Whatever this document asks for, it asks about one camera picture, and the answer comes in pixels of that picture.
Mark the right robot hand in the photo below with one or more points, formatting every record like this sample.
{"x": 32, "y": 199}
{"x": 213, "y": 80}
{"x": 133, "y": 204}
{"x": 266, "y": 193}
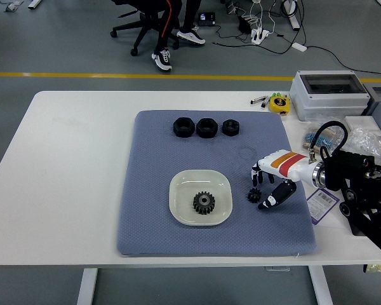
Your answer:
{"x": 292, "y": 165}

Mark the small black gear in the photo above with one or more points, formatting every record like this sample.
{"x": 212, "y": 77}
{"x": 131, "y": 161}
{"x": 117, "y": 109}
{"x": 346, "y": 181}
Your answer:
{"x": 254, "y": 195}

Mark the large black gear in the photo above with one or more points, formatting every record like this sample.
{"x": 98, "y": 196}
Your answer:
{"x": 204, "y": 203}

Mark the small black hex nut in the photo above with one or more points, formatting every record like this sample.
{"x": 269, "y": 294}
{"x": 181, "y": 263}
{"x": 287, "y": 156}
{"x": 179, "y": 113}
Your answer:
{"x": 230, "y": 128}

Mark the flat white box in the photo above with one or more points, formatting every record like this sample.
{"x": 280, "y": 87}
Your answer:
{"x": 362, "y": 122}

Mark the large black hex nut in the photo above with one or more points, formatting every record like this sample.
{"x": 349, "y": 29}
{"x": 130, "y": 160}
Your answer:
{"x": 183, "y": 127}
{"x": 206, "y": 128}

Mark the blue resistor strip bundle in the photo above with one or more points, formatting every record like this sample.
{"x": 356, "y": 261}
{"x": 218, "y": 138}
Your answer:
{"x": 309, "y": 138}

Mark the purple-edged barcode card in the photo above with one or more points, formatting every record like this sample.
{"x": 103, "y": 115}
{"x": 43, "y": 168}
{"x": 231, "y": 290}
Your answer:
{"x": 320, "y": 206}

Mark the yellow tape measure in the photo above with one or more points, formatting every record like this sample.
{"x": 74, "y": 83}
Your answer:
{"x": 279, "y": 105}

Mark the small silver black connector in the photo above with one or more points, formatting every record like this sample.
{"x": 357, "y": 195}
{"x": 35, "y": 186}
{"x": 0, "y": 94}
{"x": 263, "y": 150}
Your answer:
{"x": 265, "y": 102}
{"x": 256, "y": 100}

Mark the green connector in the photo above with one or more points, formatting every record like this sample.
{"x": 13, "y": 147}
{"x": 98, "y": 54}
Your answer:
{"x": 275, "y": 95}

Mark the clear bag of parts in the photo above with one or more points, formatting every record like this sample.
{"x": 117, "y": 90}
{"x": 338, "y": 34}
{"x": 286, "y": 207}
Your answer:
{"x": 368, "y": 143}

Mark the white square plate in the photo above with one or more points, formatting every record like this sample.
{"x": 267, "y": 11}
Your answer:
{"x": 184, "y": 187}

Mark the white power adapter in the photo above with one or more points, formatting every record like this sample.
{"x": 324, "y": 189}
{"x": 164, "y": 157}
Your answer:
{"x": 299, "y": 46}

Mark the white table leg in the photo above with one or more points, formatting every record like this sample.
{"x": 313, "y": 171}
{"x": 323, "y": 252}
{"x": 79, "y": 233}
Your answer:
{"x": 87, "y": 286}
{"x": 320, "y": 286}

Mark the white power strip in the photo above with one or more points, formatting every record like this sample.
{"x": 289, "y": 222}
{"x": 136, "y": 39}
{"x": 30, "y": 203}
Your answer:
{"x": 259, "y": 35}

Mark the blue-grey quilted mat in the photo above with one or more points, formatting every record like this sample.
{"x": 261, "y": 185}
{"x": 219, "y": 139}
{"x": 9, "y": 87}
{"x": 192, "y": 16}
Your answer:
{"x": 152, "y": 197}

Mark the black power brick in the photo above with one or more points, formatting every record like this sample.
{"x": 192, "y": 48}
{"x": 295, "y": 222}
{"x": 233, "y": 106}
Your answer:
{"x": 244, "y": 23}

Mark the white desk leg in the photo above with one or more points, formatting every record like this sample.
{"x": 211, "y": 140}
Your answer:
{"x": 292, "y": 16}

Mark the black device with screen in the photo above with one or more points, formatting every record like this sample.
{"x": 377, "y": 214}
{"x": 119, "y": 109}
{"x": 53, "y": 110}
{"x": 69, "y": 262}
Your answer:
{"x": 207, "y": 18}

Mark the seated person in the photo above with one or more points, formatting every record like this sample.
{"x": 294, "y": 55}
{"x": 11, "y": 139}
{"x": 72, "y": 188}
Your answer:
{"x": 165, "y": 31}

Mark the black office chair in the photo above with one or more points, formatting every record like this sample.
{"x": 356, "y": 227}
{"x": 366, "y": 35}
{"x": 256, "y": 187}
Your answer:
{"x": 146, "y": 22}

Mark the grey electrical enclosure box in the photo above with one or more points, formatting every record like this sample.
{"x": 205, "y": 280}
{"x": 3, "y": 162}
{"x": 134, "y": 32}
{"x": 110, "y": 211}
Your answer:
{"x": 324, "y": 101}

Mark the table underside bracket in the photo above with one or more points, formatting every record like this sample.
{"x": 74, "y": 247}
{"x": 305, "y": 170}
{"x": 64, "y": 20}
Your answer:
{"x": 277, "y": 269}

